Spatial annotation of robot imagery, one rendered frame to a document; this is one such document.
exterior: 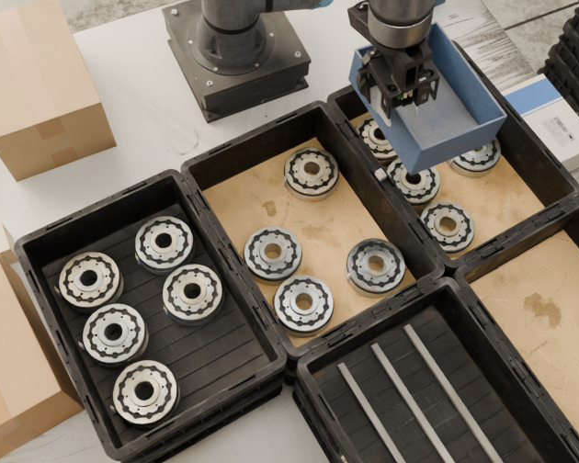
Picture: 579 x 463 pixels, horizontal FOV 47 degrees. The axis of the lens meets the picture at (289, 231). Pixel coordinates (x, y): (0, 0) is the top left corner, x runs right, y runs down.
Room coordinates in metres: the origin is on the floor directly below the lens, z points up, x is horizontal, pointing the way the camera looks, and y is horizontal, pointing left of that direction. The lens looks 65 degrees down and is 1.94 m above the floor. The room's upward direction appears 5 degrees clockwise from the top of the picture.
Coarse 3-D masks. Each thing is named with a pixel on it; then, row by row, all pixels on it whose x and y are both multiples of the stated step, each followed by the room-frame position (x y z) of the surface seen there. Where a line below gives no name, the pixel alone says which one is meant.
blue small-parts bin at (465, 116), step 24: (432, 24) 0.76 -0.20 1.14; (360, 48) 0.70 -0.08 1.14; (432, 48) 0.75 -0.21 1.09; (456, 48) 0.72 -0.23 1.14; (456, 72) 0.70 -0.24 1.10; (360, 96) 0.66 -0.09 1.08; (456, 96) 0.68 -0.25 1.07; (480, 96) 0.64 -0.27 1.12; (408, 120) 0.62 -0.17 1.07; (432, 120) 0.62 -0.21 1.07; (456, 120) 0.63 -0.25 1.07; (480, 120) 0.63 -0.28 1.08; (504, 120) 0.60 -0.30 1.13; (408, 144) 0.54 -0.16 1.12; (432, 144) 0.53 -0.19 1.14; (456, 144) 0.56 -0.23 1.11; (480, 144) 0.58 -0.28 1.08; (408, 168) 0.53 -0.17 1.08
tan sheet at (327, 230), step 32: (224, 192) 0.60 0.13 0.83; (256, 192) 0.60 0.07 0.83; (288, 192) 0.61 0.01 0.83; (352, 192) 0.62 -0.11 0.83; (224, 224) 0.53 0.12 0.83; (256, 224) 0.53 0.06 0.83; (288, 224) 0.54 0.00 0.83; (320, 224) 0.55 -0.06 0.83; (352, 224) 0.55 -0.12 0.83; (320, 256) 0.48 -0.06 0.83; (352, 288) 0.42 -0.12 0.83
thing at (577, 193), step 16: (336, 96) 0.76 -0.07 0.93; (496, 96) 0.79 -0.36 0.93; (336, 112) 0.73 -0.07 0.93; (512, 112) 0.76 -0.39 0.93; (352, 128) 0.70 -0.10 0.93; (528, 128) 0.73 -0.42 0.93; (544, 144) 0.70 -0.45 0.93; (400, 192) 0.57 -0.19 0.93; (576, 192) 0.60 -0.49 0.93; (560, 208) 0.57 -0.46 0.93; (416, 224) 0.51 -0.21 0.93; (528, 224) 0.53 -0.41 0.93; (432, 240) 0.49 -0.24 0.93; (496, 240) 0.50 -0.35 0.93; (464, 256) 0.46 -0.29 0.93; (448, 272) 0.44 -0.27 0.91
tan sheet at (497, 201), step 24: (384, 168) 0.68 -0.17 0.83; (504, 168) 0.70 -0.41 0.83; (456, 192) 0.64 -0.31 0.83; (480, 192) 0.64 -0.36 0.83; (504, 192) 0.65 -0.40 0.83; (528, 192) 0.65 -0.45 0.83; (480, 216) 0.59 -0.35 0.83; (504, 216) 0.60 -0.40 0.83; (528, 216) 0.60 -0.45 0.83; (480, 240) 0.54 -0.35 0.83
